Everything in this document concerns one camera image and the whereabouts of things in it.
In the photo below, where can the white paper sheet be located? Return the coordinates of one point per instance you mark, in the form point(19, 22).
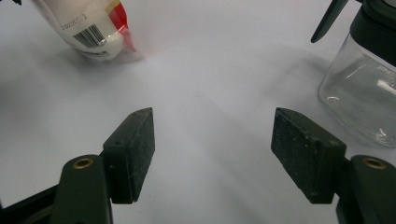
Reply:
point(199, 77)

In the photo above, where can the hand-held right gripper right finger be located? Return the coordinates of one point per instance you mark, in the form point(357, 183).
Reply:
point(308, 152)

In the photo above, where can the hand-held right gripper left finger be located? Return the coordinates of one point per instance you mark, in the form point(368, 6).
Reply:
point(130, 155)

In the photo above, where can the red and white refill pouch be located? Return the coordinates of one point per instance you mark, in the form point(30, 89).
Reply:
point(93, 18)

